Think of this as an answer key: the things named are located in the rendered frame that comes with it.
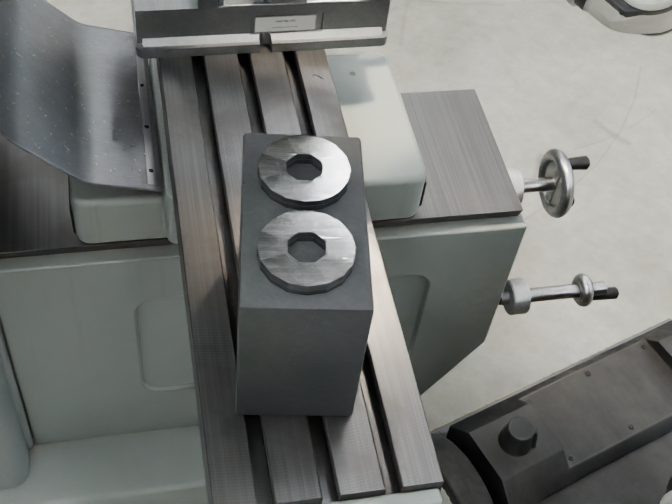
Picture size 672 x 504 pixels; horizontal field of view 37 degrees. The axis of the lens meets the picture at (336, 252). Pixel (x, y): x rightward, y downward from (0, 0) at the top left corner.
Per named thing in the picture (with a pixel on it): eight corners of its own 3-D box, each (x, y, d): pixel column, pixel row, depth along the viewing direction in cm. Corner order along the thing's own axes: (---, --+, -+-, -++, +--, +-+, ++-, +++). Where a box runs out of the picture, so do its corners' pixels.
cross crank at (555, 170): (559, 180, 179) (578, 132, 170) (581, 230, 172) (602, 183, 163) (474, 186, 176) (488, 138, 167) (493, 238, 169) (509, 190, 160)
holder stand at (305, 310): (343, 251, 117) (363, 126, 102) (353, 417, 103) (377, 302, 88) (239, 248, 116) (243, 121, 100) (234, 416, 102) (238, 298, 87)
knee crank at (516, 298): (608, 283, 177) (619, 261, 172) (620, 310, 173) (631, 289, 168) (490, 294, 173) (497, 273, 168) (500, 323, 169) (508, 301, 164)
